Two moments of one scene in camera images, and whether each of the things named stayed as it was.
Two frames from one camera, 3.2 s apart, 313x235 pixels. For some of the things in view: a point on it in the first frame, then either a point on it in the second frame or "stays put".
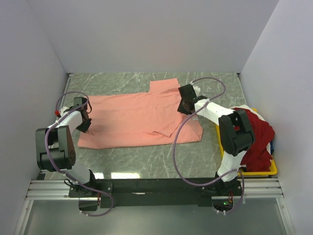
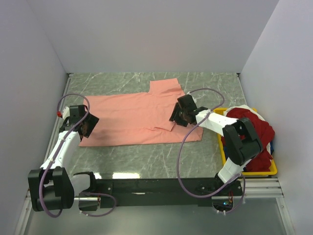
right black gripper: [181, 109] to [174, 117]
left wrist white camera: [62, 110] stays put
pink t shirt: [140, 119] stays put
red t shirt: [257, 158] stays put
